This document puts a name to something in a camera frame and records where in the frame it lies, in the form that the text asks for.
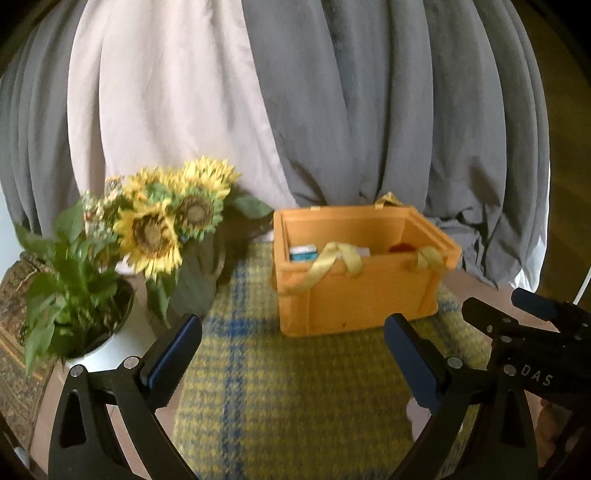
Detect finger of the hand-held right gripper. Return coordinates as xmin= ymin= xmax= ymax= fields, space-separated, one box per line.
xmin=463 ymin=296 xmax=523 ymax=343
xmin=510 ymin=288 xmax=579 ymax=325

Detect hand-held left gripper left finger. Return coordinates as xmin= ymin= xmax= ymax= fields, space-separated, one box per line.
xmin=48 ymin=313 xmax=203 ymax=480

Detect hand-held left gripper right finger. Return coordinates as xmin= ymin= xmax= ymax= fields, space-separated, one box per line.
xmin=384 ymin=313 xmax=540 ymax=480

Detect orange plastic crate yellow handles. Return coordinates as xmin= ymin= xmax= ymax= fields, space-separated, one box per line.
xmin=271 ymin=191 xmax=463 ymax=338

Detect person's right hand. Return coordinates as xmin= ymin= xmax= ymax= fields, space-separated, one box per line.
xmin=538 ymin=399 xmax=574 ymax=443

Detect green ribbed flower pot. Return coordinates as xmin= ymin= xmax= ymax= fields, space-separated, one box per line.
xmin=167 ymin=230 xmax=228 ymax=322

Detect yellow blue woven mat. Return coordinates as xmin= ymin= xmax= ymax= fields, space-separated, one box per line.
xmin=172 ymin=240 xmax=496 ymax=480

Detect green leafy plant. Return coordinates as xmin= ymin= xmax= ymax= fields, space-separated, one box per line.
xmin=13 ymin=202 xmax=136 ymax=376

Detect sunflower bouquet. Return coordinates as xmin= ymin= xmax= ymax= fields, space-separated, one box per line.
xmin=82 ymin=156 xmax=274 ymax=283

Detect patterned brown rug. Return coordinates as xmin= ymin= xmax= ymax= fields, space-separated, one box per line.
xmin=0 ymin=253 xmax=62 ymax=431

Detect grey curtain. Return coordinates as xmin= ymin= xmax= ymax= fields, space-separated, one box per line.
xmin=0 ymin=21 xmax=89 ymax=232
xmin=241 ymin=0 xmax=551 ymax=292

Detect beige curtain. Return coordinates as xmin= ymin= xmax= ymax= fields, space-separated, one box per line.
xmin=67 ymin=0 xmax=301 ymax=217

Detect white metal tube frame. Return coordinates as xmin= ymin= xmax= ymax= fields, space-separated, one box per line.
xmin=571 ymin=265 xmax=591 ymax=306

